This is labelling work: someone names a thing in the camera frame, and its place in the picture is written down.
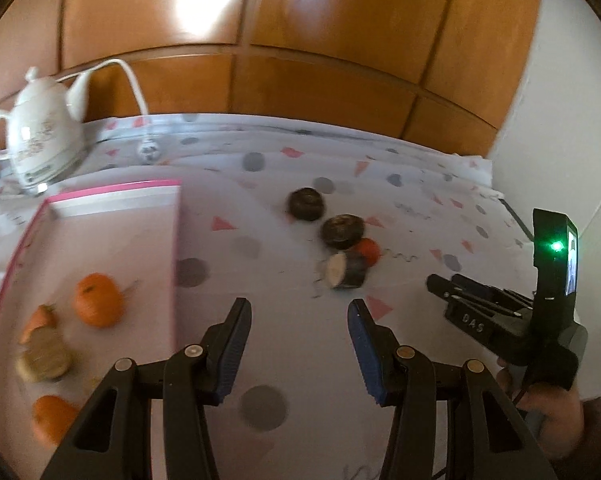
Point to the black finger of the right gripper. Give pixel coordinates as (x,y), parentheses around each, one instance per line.
(448,290)
(502,298)

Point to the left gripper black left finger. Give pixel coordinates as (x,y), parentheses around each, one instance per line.
(111,436)

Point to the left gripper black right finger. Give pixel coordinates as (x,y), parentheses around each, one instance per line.
(487,438)

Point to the orange mandarin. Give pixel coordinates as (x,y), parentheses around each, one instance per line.
(51,418)

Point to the dark cut radish half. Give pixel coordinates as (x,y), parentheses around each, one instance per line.
(346,270)

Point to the dark cut radish piece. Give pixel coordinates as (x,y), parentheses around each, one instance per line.
(46,354)

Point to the large orange with stem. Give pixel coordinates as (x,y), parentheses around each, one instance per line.
(99,302)

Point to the orange carrot piece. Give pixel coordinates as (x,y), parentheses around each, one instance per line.
(43,316)

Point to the dark round fruit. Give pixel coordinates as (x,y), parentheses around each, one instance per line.
(343,231)
(305,204)

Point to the yellowish small potato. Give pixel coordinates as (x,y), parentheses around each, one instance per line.
(26,372)

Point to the person's right hand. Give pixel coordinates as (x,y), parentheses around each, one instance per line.
(563,415)

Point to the small red tomato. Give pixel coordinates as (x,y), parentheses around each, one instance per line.
(369,249)

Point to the patterned white tablecloth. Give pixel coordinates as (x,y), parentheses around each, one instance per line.
(299,407)

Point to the pink shallow box tray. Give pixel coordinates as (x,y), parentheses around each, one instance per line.
(103,260)

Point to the white ceramic electric kettle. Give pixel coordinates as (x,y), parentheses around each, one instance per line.
(41,137)

